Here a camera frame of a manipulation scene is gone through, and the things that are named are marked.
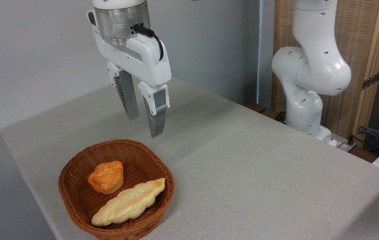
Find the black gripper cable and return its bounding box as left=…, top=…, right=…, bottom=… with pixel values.
left=133, top=24, right=164, bottom=61

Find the round orange bread roll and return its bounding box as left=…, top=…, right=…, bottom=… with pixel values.
left=88, top=161, right=124, bottom=195

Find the long braided bread loaf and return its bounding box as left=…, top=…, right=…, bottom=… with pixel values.
left=91, top=178, right=166, bottom=227

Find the dark metal hinge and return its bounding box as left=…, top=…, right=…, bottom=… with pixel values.
left=362, top=71, right=379, bottom=90

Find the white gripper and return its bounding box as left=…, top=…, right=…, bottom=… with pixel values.
left=87, top=9, right=172, bottom=138

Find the brown wicker basket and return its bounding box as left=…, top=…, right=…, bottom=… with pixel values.
left=58, top=139, right=176, bottom=240

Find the light blue vertical pole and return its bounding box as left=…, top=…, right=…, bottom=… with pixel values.
left=257, top=0, right=275, bottom=108

